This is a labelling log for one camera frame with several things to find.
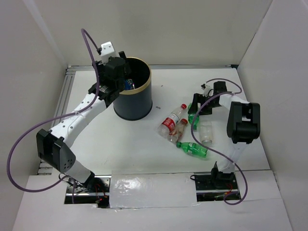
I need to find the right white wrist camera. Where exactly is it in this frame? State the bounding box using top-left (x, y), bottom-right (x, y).
top-left (201, 84), bottom-right (213, 97)

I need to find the crushed bottle red cap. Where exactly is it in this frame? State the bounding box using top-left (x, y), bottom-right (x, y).
top-left (167, 118), bottom-right (188, 144)

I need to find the silver foil sheet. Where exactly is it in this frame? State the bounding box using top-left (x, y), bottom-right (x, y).
top-left (109, 173), bottom-right (197, 208)

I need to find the green bottle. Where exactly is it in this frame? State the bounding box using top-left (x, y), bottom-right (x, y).
top-left (188, 103), bottom-right (200, 131)
top-left (176, 142), bottom-right (207, 158)

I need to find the clear wide-mouth plastic jar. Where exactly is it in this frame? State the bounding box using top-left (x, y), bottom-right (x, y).
top-left (198, 120), bottom-right (213, 146)

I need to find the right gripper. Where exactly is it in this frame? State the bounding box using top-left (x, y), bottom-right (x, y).
top-left (188, 93), bottom-right (220, 116)

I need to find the black bin with gold rim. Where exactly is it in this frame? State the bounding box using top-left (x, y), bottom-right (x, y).
top-left (113, 57), bottom-right (153, 121)

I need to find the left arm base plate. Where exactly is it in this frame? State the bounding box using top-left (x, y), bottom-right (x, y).
top-left (64, 175), bottom-right (111, 208)

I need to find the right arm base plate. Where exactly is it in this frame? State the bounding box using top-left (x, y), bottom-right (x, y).
top-left (190, 173), bottom-right (241, 202)

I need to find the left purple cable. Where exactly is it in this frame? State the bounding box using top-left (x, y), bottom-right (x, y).
top-left (6, 28), bottom-right (106, 205)

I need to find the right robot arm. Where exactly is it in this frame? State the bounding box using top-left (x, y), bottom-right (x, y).
top-left (188, 78), bottom-right (260, 189)

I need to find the red label water bottle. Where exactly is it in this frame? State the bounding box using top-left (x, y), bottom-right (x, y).
top-left (157, 104), bottom-right (187, 138)

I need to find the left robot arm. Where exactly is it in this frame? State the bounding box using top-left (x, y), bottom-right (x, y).
top-left (36, 51), bottom-right (131, 192)

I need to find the blue label water bottle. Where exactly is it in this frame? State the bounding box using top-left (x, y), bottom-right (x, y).
top-left (124, 78), bottom-right (135, 90)

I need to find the aluminium frame rail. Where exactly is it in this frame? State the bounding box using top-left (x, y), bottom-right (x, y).
top-left (37, 64), bottom-right (238, 174)

